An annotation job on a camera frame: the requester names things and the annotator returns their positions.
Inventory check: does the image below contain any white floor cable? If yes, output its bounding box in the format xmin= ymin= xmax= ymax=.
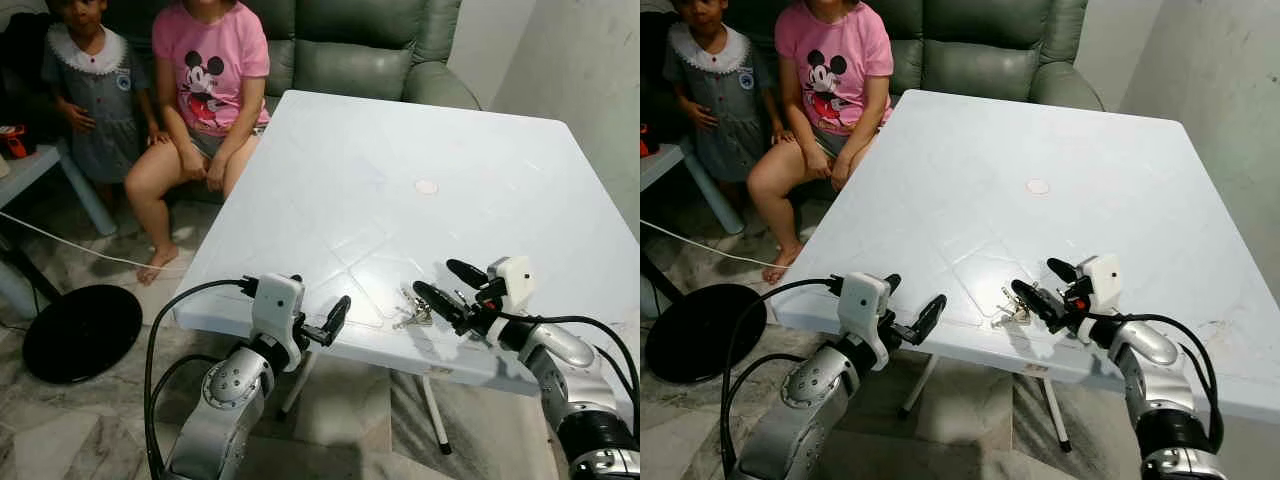
xmin=640 ymin=218 xmax=779 ymax=271
xmin=0 ymin=210 xmax=191 ymax=273

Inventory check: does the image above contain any silver key bunch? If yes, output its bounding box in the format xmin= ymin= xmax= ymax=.
xmin=992 ymin=287 xmax=1034 ymax=329
xmin=392 ymin=285 xmax=436 ymax=331

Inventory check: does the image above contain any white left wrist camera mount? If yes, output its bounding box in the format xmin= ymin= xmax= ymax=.
xmin=838 ymin=272 xmax=893 ymax=347
xmin=251 ymin=274 xmax=305 ymax=347

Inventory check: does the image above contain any black round stand base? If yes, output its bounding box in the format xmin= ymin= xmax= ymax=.
xmin=645 ymin=283 xmax=767 ymax=385
xmin=22 ymin=284 xmax=144 ymax=385

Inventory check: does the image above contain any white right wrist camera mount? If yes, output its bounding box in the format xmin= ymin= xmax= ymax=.
xmin=487 ymin=256 xmax=537 ymax=312
xmin=1078 ymin=254 xmax=1124 ymax=317

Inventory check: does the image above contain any white plastic square table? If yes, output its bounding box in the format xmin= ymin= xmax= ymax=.
xmin=770 ymin=90 xmax=1280 ymax=426
xmin=172 ymin=90 xmax=641 ymax=401

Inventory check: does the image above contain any child in grey dress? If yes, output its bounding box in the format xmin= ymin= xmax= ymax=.
xmin=40 ymin=0 xmax=163 ymax=187
xmin=662 ymin=0 xmax=788 ymax=187

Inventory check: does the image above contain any pale blue plastic bench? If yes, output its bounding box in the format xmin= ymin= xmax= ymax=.
xmin=640 ymin=138 xmax=746 ymax=236
xmin=0 ymin=140 xmax=118 ymax=238

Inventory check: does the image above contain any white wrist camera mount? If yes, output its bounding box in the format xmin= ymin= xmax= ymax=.
xmin=1078 ymin=254 xmax=1124 ymax=317
xmin=838 ymin=272 xmax=893 ymax=347
xmin=251 ymin=274 xmax=305 ymax=347
xmin=487 ymin=256 xmax=537 ymax=312

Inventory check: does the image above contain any person in pink shirt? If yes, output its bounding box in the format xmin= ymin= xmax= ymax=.
xmin=745 ymin=0 xmax=897 ymax=286
xmin=125 ymin=0 xmax=272 ymax=287

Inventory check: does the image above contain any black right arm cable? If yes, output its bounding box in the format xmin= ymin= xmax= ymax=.
xmin=500 ymin=312 xmax=641 ymax=446
xmin=1088 ymin=312 xmax=1227 ymax=451

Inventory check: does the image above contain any green leather sofa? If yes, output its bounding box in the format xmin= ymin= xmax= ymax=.
xmin=745 ymin=0 xmax=1106 ymax=206
xmin=100 ymin=0 xmax=483 ymax=206

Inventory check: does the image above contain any white table leg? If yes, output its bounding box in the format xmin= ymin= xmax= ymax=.
xmin=898 ymin=352 xmax=941 ymax=420
xmin=1040 ymin=378 xmax=1074 ymax=454
xmin=420 ymin=375 xmax=454 ymax=456
xmin=277 ymin=350 xmax=321 ymax=421

